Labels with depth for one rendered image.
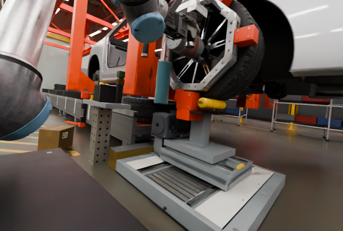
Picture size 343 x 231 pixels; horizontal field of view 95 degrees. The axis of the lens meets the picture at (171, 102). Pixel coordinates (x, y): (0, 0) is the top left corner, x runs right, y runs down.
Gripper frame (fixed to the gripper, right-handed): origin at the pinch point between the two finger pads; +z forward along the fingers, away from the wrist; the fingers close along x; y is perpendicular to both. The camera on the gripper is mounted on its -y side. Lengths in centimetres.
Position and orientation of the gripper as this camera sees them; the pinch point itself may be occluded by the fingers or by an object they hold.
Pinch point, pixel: (194, 29)
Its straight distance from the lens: 78.7
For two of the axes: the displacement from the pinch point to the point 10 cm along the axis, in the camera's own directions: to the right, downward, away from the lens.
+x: 7.1, 0.7, -7.0
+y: -1.0, 10.0, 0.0
